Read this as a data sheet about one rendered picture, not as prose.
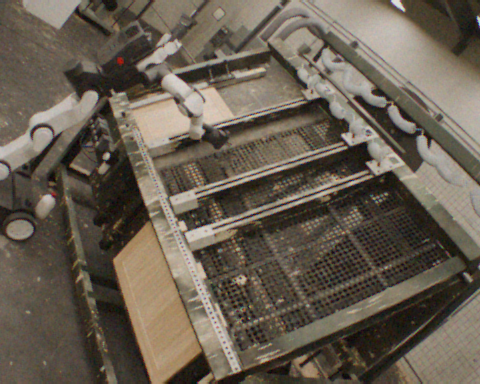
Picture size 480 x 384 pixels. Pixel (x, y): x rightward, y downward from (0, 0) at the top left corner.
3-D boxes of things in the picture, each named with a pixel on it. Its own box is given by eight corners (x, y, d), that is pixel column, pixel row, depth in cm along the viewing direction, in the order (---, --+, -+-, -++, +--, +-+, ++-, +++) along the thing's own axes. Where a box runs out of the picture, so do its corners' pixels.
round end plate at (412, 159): (301, 141, 342) (380, 62, 321) (305, 144, 346) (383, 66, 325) (361, 217, 290) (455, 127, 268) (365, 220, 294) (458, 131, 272)
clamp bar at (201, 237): (185, 239, 232) (177, 205, 215) (391, 167, 260) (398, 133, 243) (192, 254, 225) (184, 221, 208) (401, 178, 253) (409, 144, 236)
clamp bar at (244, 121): (147, 149, 280) (140, 117, 263) (326, 97, 308) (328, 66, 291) (152, 160, 274) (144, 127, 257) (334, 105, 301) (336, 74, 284)
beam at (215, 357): (108, 102, 330) (105, 89, 322) (125, 97, 332) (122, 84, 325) (218, 391, 183) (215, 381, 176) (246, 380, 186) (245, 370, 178)
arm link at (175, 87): (203, 88, 226) (176, 68, 237) (182, 104, 223) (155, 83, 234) (208, 104, 236) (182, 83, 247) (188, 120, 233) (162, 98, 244)
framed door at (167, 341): (115, 261, 290) (113, 260, 288) (171, 200, 275) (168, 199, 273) (157, 390, 230) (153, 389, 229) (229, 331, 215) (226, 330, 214)
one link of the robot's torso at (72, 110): (25, 136, 249) (88, 85, 246) (23, 119, 261) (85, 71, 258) (42, 152, 261) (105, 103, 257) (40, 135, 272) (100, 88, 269)
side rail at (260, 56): (125, 97, 332) (122, 84, 324) (267, 58, 358) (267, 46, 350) (126, 101, 328) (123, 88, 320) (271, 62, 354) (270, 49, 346)
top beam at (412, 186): (267, 51, 354) (266, 40, 347) (279, 49, 356) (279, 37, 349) (464, 274, 207) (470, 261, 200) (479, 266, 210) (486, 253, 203)
